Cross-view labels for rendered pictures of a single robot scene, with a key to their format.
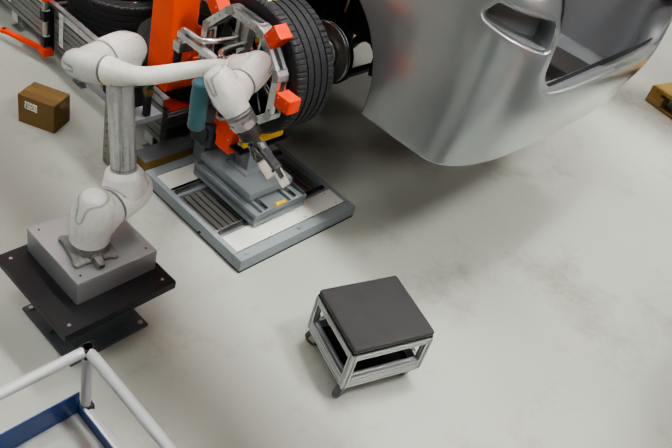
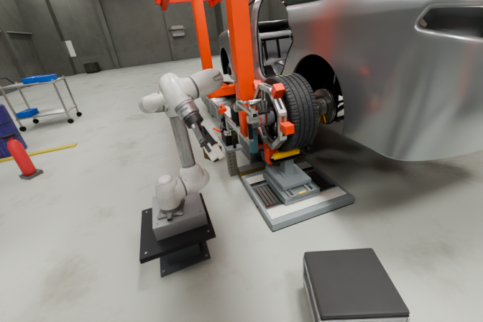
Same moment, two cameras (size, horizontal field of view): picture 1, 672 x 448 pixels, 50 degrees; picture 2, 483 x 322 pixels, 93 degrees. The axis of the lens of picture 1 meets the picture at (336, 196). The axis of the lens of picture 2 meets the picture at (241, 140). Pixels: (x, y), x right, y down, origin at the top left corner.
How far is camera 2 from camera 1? 1.70 m
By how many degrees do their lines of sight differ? 36
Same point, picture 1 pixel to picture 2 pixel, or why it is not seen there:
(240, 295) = (269, 246)
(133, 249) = (193, 211)
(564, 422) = not seen: outside the picture
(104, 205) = (167, 183)
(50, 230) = not seen: hidden behind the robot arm
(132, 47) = not seen: hidden behind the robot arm
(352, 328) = (323, 291)
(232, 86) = (170, 83)
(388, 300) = (361, 269)
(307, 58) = (297, 101)
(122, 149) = (181, 154)
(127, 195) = (187, 180)
